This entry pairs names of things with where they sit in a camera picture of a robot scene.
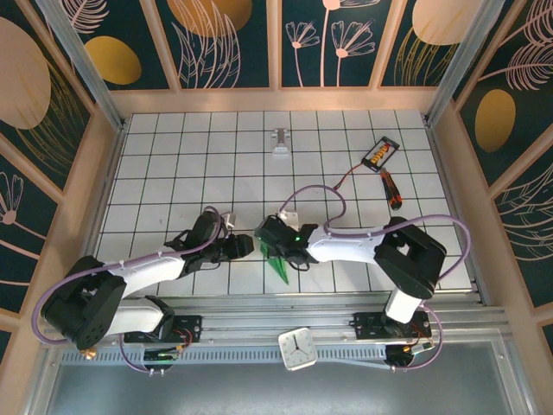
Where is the green paper sheet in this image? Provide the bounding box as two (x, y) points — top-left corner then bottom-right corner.
(257, 240), (291, 285)

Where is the white square alarm clock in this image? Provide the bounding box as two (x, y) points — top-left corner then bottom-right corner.
(277, 327), (319, 372)

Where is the orange and black screwdriver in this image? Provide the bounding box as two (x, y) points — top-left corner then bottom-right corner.
(378, 167), (404, 212)

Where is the aluminium frame rail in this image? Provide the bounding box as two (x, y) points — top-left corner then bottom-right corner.
(42, 293), (511, 347)

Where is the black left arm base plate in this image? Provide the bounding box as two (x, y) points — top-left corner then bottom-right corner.
(124, 314), (204, 343)

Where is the thin red wire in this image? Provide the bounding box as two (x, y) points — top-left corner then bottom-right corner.
(332, 162), (369, 191)

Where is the white metal bracket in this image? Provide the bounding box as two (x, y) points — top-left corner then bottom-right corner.
(270, 127), (292, 157)

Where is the grey slotted cable duct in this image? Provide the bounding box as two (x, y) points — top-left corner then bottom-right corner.
(58, 348), (390, 365)

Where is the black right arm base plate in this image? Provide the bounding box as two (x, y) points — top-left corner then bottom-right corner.
(353, 311), (432, 341)

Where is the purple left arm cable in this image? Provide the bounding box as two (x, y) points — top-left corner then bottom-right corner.
(34, 205), (228, 375)

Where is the aluminium corner post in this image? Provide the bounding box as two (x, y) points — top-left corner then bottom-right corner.
(36, 0), (129, 133)
(423, 0), (507, 127)

